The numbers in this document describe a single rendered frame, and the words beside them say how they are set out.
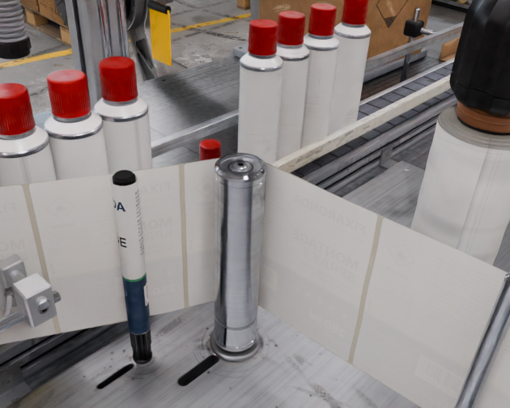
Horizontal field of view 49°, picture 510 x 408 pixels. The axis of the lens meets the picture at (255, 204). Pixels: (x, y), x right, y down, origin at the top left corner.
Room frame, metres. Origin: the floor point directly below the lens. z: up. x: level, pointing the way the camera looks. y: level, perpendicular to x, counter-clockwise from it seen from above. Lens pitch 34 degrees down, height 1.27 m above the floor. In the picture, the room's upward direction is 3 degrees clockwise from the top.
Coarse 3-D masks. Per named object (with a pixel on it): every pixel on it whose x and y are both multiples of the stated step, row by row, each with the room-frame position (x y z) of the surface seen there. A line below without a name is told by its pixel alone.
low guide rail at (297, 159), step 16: (448, 80) 0.94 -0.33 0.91; (416, 96) 0.86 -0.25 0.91; (432, 96) 0.90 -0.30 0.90; (384, 112) 0.79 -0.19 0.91; (400, 112) 0.83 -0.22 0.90; (352, 128) 0.73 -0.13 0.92; (368, 128) 0.76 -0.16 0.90; (320, 144) 0.67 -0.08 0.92; (336, 144) 0.70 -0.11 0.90; (288, 160) 0.63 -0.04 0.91; (304, 160) 0.65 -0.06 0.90
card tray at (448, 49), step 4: (452, 40) 1.32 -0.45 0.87; (456, 40) 1.34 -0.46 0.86; (444, 44) 1.29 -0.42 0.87; (448, 44) 1.31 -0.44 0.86; (452, 44) 1.32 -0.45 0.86; (456, 44) 1.34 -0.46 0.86; (444, 48) 1.30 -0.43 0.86; (448, 48) 1.31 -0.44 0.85; (452, 48) 1.33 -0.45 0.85; (456, 48) 1.34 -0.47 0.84; (440, 52) 1.29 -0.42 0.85; (444, 52) 1.30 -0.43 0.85; (448, 52) 1.32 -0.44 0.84; (452, 52) 1.33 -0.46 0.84; (456, 52) 1.35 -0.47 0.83; (440, 56) 1.29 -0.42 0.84; (444, 56) 1.30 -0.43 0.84; (448, 56) 1.31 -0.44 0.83; (452, 56) 1.31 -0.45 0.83; (440, 60) 1.29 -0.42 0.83; (444, 60) 1.28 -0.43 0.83
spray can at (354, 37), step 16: (352, 0) 0.77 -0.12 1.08; (368, 0) 0.78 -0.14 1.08; (352, 16) 0.77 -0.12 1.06; (336, 32) 0.77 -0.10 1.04; (352, 32) 0.76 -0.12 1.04; (368, 32) 0.77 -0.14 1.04; (352, 48) 0.76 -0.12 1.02; (352, 64) 0.76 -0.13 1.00; (336, 80) 0.76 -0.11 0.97; (352, 80) 0.76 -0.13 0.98; (336, 96) 0.76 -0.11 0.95; (352, 96) 0.76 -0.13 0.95; (336, 112) 0.76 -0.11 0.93; (352, 112) 0.76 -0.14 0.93; (336, 128) 0.76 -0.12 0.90
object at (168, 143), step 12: (456, 24) 1.12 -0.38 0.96; (432, 36) 1.03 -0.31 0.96; (444, 36) 1.07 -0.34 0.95; (396, 48) 0.96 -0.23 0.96; (408, 48) 0.97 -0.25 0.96; (420, 48) 1.00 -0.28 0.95; (372, 60) 0.89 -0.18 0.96; (384, 60) 0.91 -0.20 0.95; (216, 120) 0.64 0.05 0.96; (228, 120) 0.65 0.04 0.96; (180, 132) 0.60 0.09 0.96; (192, 132) 0.60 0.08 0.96; (204, 132) 0.62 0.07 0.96; (156, 144) 0.56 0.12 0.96; (168, 144) 0.57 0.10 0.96; (180, 144) 0.59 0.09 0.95
